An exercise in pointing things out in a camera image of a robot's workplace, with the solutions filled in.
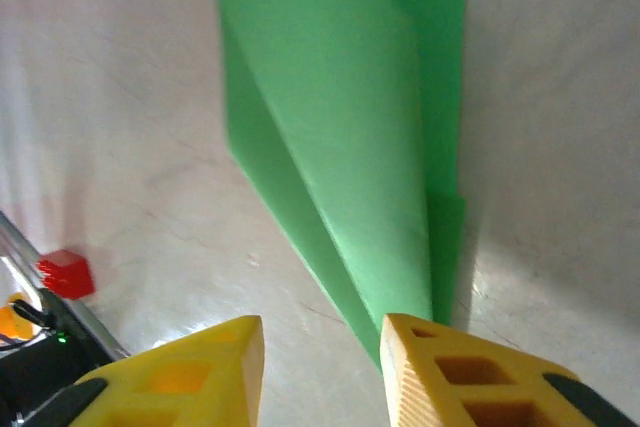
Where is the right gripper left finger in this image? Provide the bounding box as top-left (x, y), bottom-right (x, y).
top-left (29, 315), bottom-right (265, 427)

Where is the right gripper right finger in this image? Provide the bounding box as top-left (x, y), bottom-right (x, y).
top-left (379, 313), bottom-right (639, 427)

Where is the green cloth square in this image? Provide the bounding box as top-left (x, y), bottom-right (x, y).
top-left (192, 0), bottom-right (470, 373)

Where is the red toy brick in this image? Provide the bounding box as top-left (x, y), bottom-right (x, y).
top-left (35, 248), bottom-right (96, 301)

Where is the yellow toy brick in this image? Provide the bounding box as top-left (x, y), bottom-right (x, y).
top-left (0, 291), bottom-right (34, 343)

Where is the aluminium mounting rail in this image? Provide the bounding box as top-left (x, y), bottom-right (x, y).
top-left (0, 211), bottom-right (126, 363)

